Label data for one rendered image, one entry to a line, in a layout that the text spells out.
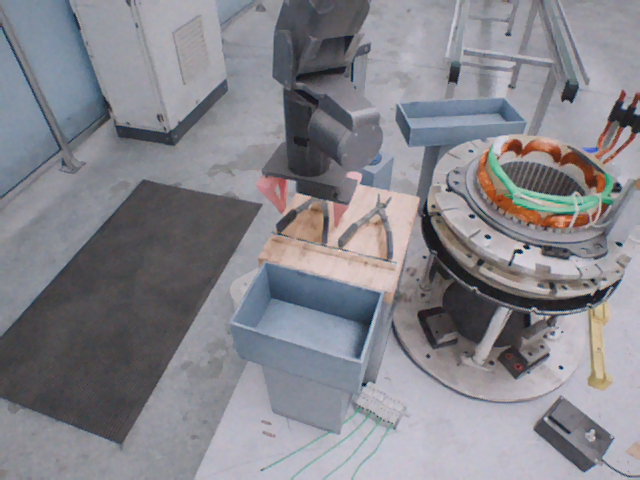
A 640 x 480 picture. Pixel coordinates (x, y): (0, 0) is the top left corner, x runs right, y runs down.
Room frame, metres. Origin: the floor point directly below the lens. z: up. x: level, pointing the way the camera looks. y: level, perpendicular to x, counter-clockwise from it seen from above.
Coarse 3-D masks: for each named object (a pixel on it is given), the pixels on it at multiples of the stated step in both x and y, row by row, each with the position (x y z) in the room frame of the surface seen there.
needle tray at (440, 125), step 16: (400, 112) 0.81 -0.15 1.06; (416, 112) 0.84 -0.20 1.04; (432, 112) 0.85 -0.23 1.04; (448, 112) 0.85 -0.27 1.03; (464, 112) 0.86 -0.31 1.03; (480, 112) 0.86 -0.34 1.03; (496, 112) 0.87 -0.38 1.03; (512, 112) 0.82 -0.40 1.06; (400, 128) 0.80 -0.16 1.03; (416, 128) 0.73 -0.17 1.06; (432, 128) 0.74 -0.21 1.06; (448, 128) 0.74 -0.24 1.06; (464, 128) 0.75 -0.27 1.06; (480, 128) 0.75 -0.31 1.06; (496, 128) 0.76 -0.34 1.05; (512, 128) 0.76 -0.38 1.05; (416, 144) 0.74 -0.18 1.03; (432, 144) 0.74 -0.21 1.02; (448, 144) 0.75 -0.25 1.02; (432, 160) 0.78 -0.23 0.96; (432, 176) 0.76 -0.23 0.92; (416, 192) 0.84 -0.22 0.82
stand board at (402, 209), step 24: (360, 192) 0.54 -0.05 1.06; (384, 192) 0.54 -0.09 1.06; (312, 216) 0.48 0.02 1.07; (360, 216) 0.48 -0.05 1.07; (408, 216) 0.48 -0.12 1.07; (312, 240) 0.43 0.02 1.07; (336, 240) 0.43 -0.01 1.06; (360, 240) 0.43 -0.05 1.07; (384, 240) 0.43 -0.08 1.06; (408, 240) 0.44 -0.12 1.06; (288, 264) 0.39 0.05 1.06; (312, 264) 0.39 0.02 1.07; (336, 264) 0.39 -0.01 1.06; (360, 264) 0.39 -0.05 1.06; (384, 288) 0.35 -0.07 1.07
